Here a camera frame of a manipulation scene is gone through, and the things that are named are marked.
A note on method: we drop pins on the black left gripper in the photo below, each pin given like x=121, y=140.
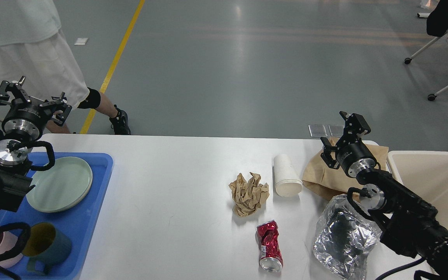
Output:
x=27, y=118

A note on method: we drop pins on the dark teal mug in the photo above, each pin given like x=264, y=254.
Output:
x=46, y=247

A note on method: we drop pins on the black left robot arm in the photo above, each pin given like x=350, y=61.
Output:
x=21, y=151

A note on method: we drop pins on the beige plastic bin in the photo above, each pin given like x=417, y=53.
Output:
x=426, y=174

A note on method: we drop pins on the white paper cup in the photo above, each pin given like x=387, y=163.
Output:
x=287, y=182

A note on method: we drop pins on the blue plastic tray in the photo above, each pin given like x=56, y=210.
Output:
x=77, y=223

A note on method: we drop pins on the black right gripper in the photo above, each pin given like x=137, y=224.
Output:
x=349, y=152

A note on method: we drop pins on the metal floor plates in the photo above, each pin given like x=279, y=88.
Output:
x=322, y=130

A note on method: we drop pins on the crumpled brown paper ball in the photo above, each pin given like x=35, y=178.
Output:
x=248, y=195

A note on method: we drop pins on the pink mug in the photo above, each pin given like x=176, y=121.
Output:
x=7, y=241

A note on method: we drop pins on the silver foil bag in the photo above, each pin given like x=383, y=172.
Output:
x=344, y=239

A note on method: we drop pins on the person in white shorts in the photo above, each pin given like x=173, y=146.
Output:
x=32, y=44

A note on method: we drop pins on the crushed red soda can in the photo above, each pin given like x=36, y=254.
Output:
x=270, y=258

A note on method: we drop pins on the brown paper bag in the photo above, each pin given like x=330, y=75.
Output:
x=327, y=182

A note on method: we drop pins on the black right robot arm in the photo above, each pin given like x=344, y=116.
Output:
x=408, y=223

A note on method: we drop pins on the light green plate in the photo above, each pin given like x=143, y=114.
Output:
x=61, y=187

